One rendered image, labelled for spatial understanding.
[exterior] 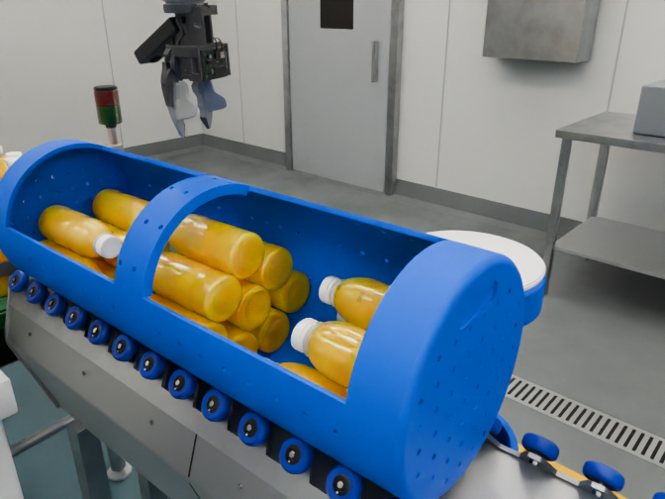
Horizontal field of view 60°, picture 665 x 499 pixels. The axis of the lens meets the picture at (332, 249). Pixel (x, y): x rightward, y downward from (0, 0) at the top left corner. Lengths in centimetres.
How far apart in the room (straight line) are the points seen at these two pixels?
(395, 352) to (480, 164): 382
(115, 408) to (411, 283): 62
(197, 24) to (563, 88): 323
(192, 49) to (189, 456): 62
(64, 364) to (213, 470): 41
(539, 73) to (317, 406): 360
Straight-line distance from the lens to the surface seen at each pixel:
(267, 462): 79
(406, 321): 54
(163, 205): 82
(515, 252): 114
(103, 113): 173
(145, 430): 98
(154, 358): 93
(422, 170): 460
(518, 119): 415
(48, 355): 121
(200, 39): 100
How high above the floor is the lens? 147
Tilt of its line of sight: 23 degrees down
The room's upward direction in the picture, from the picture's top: straight up
